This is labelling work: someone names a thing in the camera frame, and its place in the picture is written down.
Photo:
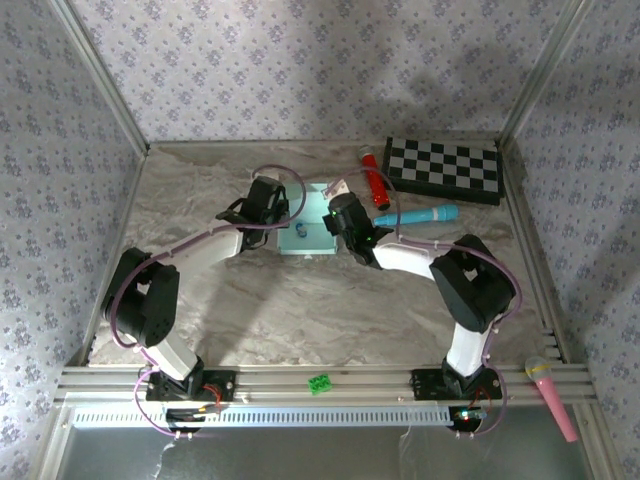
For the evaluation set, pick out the blue key tag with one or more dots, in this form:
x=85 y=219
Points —
x=301 y=231

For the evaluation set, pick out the light teal paper box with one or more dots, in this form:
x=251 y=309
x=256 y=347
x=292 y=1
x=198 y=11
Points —
x=310 y=245

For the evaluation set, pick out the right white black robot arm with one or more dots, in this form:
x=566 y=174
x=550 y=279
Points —
x=405 y=260

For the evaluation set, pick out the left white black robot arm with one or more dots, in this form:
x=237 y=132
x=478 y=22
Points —
x=210 y=250

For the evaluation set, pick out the red toy microphone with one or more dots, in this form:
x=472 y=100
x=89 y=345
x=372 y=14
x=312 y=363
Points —
x=375 y=177

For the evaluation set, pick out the blue toy microphone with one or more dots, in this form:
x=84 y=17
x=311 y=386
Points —
x=425 y=216

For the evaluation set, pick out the black white chessboard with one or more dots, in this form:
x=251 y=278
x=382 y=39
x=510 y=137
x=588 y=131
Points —
x=442 y=167

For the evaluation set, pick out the green terminal block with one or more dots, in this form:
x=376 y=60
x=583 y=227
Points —
x=320 y=384

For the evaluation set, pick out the black circuit board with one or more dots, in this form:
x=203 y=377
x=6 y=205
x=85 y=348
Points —
x=467 y=417
x=192 y=415

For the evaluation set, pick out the grey metal sheet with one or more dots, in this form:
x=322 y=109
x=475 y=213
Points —
x=300 y=455

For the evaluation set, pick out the pink toy microphone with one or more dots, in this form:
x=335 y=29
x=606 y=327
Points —
x=552 y=400

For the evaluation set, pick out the thin aluminium edge rail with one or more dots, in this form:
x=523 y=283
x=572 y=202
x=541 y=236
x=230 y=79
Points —
x=200 y=143

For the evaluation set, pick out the aluminium frame side rail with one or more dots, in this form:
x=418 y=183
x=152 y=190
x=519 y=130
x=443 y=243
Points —
x=522 y=225
x=119 y=225

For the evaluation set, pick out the aluminium frame cross rail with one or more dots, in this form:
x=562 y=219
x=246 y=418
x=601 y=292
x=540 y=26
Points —
x=375 y=382

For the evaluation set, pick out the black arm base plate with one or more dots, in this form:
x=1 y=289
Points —
x=420 y=385
x=225 y=385

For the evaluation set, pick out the aluminium frame post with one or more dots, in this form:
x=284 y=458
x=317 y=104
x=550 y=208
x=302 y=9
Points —
x=100 y=75
x=544 y=70

